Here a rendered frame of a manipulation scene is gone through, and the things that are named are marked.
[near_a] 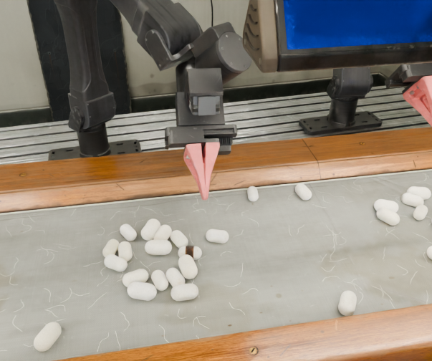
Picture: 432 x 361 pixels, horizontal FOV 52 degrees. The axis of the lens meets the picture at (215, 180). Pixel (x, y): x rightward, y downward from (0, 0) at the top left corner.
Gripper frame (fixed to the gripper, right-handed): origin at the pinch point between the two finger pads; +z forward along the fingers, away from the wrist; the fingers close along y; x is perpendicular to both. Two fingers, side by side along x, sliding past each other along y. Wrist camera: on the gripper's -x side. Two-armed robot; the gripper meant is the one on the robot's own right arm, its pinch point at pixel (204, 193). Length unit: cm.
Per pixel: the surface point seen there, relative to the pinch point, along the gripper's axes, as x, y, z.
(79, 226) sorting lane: 8.2, -18.6, 2.3
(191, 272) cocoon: -2.8, -2.9, 10.9
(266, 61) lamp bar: -28.3, 2.8, -5.4
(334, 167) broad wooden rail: 11.3, 25.1, -5.5
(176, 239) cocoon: 2.0, -4.3, 6.0
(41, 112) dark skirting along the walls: 183, -66, -90
